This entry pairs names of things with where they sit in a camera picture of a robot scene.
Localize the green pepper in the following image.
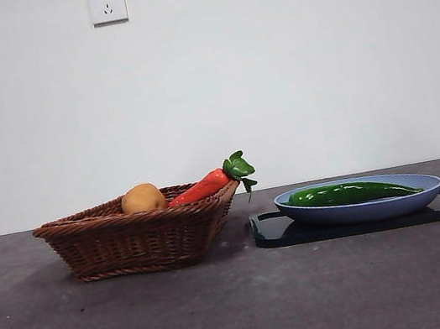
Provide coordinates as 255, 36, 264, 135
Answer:
285, 167, 426, 217

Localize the blue round plate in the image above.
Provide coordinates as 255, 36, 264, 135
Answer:
271, 163, 440, 238

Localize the orange carrot with green leaves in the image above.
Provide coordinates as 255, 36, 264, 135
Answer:
160, 148, 263, 218

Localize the yellow-brown potato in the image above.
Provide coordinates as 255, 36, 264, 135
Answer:
117, 179, 169, 217

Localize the black glossy flat tray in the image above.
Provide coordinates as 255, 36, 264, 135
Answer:
248, 181, 440, 254

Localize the brown wicker basket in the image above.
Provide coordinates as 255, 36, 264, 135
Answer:
27, 173, 254, 293

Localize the white wall socket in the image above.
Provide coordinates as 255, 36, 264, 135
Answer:
88, 0, 131, 28

